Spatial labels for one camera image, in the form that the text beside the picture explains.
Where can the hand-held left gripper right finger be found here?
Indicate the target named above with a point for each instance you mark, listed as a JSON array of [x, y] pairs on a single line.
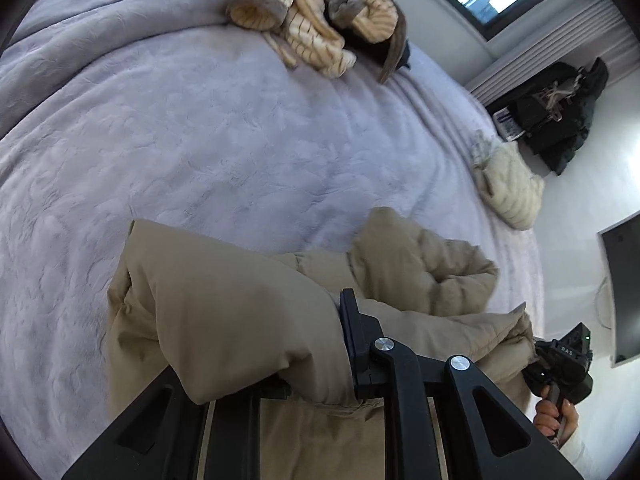
[[362, 355]]

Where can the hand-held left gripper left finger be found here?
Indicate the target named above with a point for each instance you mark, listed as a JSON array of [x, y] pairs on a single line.
[[150, 440]]

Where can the khaki puffer jacket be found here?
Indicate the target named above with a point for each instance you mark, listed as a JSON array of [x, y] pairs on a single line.
[[225, 310]]

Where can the person's right forearm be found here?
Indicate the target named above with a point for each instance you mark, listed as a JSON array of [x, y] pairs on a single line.
[[577, 455]]

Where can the dark clothes pile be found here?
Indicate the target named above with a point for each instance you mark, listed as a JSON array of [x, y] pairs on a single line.
[[555, 115]]

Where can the person's right hand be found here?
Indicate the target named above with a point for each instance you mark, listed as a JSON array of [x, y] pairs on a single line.
[[547, 417]]

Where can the cream quilted folded jacket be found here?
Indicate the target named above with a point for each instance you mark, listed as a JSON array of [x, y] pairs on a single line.
[[512, 190]]

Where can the lavender plush blanket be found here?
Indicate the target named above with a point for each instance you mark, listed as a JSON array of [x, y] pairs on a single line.
[[200, 135]]

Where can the black garment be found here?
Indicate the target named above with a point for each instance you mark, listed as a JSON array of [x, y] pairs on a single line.
[[403, 57]]

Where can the white radiator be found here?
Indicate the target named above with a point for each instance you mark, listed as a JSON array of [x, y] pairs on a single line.
[[550, 45]]

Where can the beige striped garment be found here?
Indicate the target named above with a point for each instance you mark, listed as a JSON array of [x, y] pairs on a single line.
[[310, 25]]

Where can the black wall screen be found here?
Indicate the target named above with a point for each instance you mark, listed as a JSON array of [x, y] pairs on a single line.
[[625, 290]]

